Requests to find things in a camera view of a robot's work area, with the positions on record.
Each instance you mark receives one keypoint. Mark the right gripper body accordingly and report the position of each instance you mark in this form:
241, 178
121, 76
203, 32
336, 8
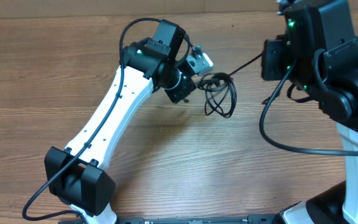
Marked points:
276, 61

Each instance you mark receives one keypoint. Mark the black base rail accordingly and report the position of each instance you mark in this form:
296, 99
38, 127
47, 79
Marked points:
250, 219

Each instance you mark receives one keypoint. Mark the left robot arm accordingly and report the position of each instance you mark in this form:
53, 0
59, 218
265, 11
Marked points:
77, 174

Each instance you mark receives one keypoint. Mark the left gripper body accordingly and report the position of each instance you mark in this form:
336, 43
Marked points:
181, 89

